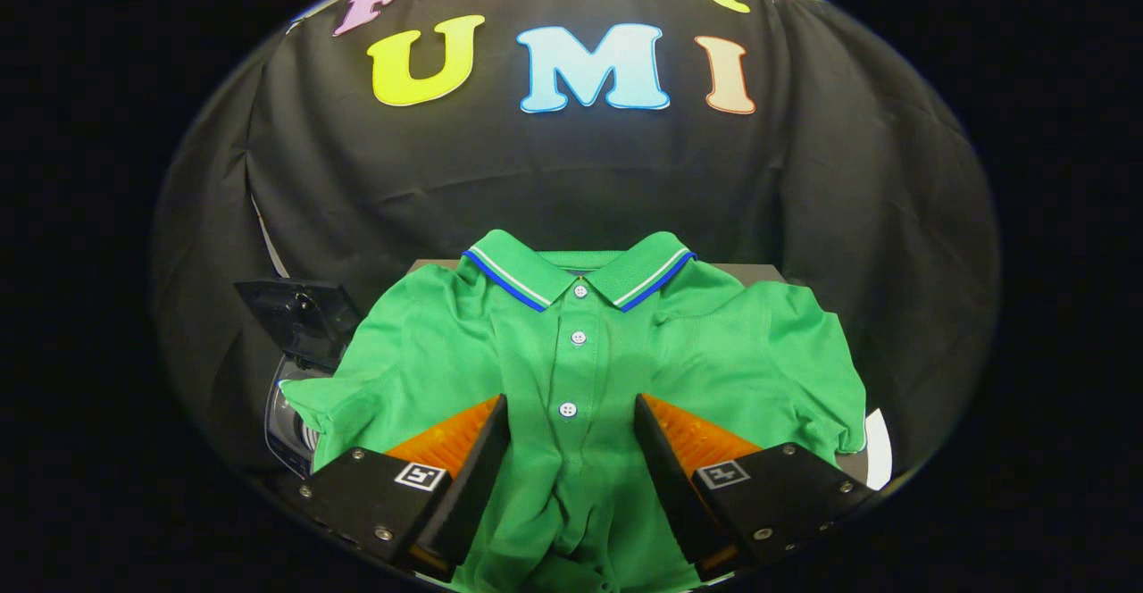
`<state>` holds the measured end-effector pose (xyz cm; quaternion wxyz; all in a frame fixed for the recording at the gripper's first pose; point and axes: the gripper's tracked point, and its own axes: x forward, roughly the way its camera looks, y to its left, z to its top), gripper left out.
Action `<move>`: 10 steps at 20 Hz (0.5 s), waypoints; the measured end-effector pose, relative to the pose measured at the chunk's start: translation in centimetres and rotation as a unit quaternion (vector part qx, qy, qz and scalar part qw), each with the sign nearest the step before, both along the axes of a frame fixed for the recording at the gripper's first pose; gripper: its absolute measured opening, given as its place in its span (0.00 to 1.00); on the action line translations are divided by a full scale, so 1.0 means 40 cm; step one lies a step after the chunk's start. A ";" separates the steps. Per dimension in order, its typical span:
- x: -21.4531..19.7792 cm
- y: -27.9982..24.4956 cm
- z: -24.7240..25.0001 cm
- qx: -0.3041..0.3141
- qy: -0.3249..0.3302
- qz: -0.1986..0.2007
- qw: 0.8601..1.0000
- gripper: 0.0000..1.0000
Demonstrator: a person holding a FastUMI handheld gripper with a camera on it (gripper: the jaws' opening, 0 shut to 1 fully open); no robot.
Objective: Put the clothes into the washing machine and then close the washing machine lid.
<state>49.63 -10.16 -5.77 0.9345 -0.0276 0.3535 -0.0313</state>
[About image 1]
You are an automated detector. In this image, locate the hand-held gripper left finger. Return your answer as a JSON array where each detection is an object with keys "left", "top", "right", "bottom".
[{"left": 297, "top": 394, "right": 512, "bottom": 576}]

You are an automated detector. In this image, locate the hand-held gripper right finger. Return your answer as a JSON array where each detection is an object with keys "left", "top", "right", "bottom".
[{"left": 634, "top": 392, "right": 878, "bottom": 582}]

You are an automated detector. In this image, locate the green polo shirt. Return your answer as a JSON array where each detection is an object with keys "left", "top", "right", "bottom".
[{"left": 281, "top": 230, "right": 869, "bottom": 593}]

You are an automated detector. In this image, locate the black backdrop cloth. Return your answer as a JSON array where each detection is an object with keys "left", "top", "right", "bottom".
[{"left": 150, "top": 0, "right": 1001, "bottom": 478}]

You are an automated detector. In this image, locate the beige cabinet with black frame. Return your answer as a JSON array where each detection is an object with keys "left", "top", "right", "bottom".
[{"left": 409, "top": 258, "right": 872, "bottom": 487}]

